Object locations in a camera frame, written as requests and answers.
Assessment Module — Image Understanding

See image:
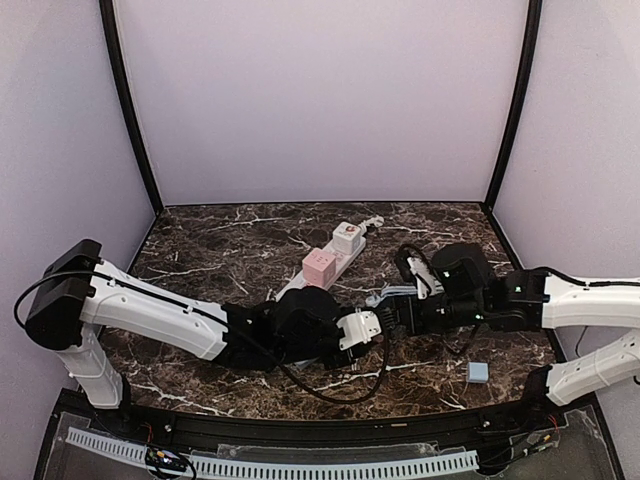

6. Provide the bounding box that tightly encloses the black front table rail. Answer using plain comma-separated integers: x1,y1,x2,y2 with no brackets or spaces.
114,401,520,449

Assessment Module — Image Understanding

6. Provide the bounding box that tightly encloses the right black frame post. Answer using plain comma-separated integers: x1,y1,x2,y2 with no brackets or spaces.
484,0,543,211

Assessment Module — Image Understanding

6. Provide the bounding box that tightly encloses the large pink cube adapter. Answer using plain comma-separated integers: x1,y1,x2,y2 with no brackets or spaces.
302,248,337,288

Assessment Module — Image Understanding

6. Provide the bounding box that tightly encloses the small blue cube adapter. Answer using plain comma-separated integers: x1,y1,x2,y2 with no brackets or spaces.
466,362,489,384

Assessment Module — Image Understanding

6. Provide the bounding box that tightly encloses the white multicolour power strip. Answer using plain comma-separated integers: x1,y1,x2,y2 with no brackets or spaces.
276,222,366,300

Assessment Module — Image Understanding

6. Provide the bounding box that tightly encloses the left black frame post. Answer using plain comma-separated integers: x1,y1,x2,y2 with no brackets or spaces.
98,0,164,216

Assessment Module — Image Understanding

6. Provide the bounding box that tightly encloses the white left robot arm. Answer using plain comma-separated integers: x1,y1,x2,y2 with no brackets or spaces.
13,239,382,410

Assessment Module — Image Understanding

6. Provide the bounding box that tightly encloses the black frame post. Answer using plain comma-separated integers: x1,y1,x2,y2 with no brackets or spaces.
98,0,164,216
484,0,543,211

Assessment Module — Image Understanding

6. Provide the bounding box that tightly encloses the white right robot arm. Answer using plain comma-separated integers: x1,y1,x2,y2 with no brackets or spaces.
374,243,639,406

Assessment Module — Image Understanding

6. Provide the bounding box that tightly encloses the small circuit board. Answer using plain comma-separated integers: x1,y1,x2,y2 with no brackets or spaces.
144,447,189,474

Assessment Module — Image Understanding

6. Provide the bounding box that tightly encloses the white cube socket adapter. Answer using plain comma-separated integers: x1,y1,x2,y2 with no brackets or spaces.
332,222,363,255

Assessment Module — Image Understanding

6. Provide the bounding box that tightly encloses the white slotted cable duct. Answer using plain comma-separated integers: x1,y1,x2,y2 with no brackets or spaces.
65,425,480,480

